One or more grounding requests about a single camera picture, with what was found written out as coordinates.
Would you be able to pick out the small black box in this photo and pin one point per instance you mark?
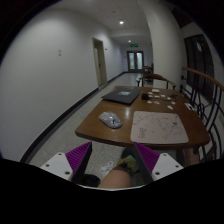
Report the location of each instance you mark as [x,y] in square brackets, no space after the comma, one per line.
[145,97]

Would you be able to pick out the grey computer mouse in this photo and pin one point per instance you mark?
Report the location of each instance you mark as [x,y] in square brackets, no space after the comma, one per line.
[110,119]

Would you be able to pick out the dark window frame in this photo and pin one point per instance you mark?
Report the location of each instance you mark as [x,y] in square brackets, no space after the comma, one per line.
[199,58]

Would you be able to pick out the dark closed laptop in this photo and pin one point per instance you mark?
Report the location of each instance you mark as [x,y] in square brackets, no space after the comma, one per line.
[122,95]

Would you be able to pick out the white card on table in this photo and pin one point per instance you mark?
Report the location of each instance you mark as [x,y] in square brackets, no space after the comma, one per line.
[155,90]

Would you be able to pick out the brown wooden table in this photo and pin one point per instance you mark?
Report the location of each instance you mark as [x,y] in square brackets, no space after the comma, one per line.
[166,101]

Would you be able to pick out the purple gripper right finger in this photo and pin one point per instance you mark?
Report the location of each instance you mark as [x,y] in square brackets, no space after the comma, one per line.
[153,165]

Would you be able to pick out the double glass exit door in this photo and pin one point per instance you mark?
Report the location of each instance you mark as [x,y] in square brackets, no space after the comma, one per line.
[135,61]

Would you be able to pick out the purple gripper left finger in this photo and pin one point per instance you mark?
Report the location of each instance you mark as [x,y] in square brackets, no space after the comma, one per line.
[72,165]

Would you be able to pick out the white patterned mouse pad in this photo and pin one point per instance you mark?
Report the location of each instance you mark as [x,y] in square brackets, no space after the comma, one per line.
[158,128]

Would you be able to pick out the beige side door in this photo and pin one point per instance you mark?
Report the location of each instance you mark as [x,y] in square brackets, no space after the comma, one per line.
[99,58]

